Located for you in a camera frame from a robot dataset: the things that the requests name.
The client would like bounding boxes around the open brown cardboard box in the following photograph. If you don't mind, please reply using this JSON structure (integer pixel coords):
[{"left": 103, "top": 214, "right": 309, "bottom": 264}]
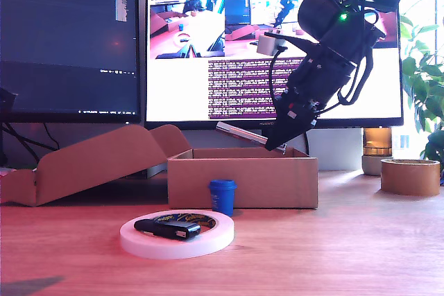
[{"left": 0, "top": 124, "right": 319, "bottom": 209}]

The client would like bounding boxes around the dark grey device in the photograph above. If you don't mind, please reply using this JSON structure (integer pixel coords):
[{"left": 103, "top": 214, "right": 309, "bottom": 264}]
[{"left": 0, "top": 88, "right": 18, "bottom": 113}]

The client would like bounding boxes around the pale round plant pot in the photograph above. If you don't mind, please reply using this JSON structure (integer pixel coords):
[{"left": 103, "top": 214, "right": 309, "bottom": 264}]
[{"left": 361, "top": 155, "right": 384, "bottom": 177}]

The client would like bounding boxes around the dark computer monitor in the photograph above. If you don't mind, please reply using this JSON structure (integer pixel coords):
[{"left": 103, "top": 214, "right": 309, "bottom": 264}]
[{"left": 0, "top": 0, "right": 142, "bottom": 124}]

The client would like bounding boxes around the black camera cable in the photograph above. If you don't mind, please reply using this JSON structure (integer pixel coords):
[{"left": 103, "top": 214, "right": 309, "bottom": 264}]
[{"left": 268, "top": 46, "right": 289, "bottom": 120}]

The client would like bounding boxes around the flat white tape roll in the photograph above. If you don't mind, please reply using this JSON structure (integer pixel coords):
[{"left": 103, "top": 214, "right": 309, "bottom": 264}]
[{"left": 119, "top": 209, "right": 235, "bottom": 261}]

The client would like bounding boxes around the black usb stick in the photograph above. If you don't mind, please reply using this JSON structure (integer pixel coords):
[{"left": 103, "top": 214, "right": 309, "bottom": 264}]
[{"left": 134, "top": 218, "right": 201, "bottom": 241}]

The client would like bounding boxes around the wide orange-brown tape roll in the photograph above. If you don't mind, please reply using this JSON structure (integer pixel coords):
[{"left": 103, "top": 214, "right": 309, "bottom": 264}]
[{"left": 380, "top": 158, "right": 441, "bottom": 197}]

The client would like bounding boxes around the small blue toy cup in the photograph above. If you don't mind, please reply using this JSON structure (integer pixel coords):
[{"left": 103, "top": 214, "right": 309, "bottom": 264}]
[{"left": 208, "top": 179, "right": 238, "bottom": 217}]

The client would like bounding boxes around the green leafy plant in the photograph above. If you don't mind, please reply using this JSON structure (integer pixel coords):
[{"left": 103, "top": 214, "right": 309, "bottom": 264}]
[{"left": 398, "top": 11, "right": 444, "bottom": 172}]

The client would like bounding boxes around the white monitor stand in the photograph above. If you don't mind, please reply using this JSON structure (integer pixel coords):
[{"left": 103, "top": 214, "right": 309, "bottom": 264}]
[{"left": 307, "top": 128, "right": 364, "bottom": 172}]

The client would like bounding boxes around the wide monitor with bright screen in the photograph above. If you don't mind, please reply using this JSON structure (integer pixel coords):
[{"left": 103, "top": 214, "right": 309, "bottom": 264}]
[{"left": 144, "top": 0, "right": 405, "bottom": 130}]

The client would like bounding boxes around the amber glass jar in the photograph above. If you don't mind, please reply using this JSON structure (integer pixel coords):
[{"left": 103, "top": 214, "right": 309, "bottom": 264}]
[{"left": 362, "top": 128, "right": 393, "bottom": 157}]

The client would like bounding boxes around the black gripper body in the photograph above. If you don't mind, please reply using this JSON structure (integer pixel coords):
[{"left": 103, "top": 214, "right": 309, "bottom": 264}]
[{"left": 286, "top": 49, "right": 355, "bottom": 119}]

